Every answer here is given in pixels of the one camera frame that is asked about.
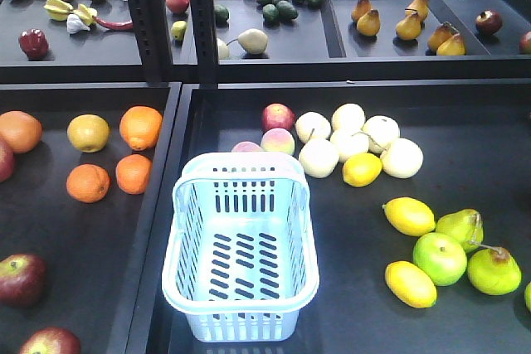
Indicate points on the orange behind centre apple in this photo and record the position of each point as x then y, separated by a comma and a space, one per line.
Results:
20, 130

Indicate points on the green apple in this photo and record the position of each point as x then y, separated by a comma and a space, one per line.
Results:
441, 257

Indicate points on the pink red apple centre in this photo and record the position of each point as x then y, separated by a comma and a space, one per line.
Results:
7, 161

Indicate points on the dark red apple middle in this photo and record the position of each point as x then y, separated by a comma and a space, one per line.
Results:
23, 280

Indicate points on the red bell pepper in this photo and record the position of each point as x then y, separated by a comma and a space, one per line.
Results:
33, 43

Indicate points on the pink peach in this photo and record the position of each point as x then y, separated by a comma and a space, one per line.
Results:
278, 140

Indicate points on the yellow lemon right lower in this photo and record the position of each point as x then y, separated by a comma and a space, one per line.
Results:
410, 284

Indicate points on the green pear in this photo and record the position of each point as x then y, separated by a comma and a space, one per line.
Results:
465, 226
493, 270

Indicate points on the green pear upper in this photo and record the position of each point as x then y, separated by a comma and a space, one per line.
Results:
465, 226

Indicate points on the red apple by basket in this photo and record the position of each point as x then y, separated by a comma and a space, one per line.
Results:
277, 115

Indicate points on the light blue plastic basket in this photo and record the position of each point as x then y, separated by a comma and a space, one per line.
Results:
241, 261

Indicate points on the orange front right outer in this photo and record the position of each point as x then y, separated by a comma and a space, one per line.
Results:
132, 173

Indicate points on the yellow lemon by white pears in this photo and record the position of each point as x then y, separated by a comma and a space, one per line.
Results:
361, 169

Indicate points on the orange front right inner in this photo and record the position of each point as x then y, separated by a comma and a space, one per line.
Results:
88, 183

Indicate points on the large orange far right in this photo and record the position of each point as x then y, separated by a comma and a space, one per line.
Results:
140, 127

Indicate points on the back display tray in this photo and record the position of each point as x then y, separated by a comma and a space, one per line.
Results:
281, 40

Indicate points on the red chili pepper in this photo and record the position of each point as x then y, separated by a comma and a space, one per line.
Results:
114, 26

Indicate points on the yellow lemon right upper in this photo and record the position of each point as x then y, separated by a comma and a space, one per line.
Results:
409, 216

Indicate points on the yellow round citrus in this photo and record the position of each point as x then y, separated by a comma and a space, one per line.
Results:
88, 133

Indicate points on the black upright rack post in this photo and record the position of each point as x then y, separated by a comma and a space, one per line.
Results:
150, 29

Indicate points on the black wooden produce table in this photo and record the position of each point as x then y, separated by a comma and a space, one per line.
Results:
94, 252

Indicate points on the white garlic bulb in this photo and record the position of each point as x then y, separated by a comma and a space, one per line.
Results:
74, 24

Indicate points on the green pear lower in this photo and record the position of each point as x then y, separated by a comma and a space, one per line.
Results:
493, 270

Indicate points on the white pear pile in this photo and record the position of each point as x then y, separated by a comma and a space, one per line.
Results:
349, 133

